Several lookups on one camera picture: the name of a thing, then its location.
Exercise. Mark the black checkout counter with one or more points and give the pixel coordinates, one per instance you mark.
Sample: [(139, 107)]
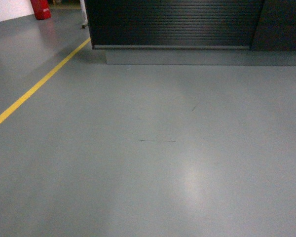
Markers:
[(194, 32)]

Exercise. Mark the red fire extinguisher box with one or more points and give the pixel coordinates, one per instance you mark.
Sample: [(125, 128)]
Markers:
[(41, 9)]

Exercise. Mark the white cart leg with caster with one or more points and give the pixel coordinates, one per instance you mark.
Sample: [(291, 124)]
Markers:
[(84, 14)]

